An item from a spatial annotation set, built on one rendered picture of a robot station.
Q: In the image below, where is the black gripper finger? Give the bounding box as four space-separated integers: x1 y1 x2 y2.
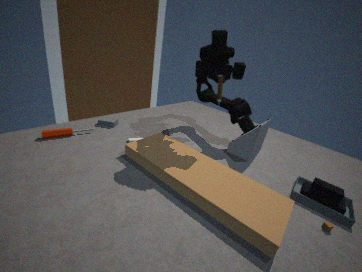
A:
208 64 219 83
223 65 232 83

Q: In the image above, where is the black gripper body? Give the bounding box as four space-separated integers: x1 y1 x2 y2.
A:
195 55 246 80

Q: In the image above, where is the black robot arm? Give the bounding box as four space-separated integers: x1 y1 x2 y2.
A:
196 29 258 135

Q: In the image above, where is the tan wooden board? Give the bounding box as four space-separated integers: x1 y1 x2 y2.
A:
125 133 294 258

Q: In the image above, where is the orange-handled awl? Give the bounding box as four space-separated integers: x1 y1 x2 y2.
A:
42 128 95 140

